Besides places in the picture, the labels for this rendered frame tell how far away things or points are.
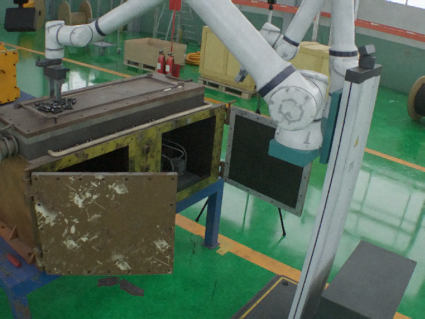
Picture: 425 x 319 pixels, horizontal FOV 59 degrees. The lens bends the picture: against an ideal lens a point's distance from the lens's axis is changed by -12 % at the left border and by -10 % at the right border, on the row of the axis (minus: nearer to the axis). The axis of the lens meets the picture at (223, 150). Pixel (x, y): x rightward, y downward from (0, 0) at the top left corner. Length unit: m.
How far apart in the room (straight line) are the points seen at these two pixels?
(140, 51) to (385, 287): 7.91
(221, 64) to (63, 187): 6.10
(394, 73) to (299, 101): 9.49
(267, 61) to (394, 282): 1.23
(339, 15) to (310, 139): 0.77
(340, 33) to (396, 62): 8.65
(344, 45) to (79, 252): 1.64
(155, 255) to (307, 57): 5.17
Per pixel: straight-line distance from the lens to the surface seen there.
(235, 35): 1.37
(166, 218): 1.91
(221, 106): 2.76
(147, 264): 2.07
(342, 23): 2.10
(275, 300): 2.54
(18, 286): 2.18
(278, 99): 1.33
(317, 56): 6.62
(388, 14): 10.74
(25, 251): 2.33
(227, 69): 7.60
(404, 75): 10.73
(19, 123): 2.03
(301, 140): 1.55
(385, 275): 2.09
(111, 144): 2.11
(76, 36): 1.75
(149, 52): 8.93
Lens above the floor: 2.05
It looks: 23 degrees down
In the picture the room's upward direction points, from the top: 6 degrees clockwise
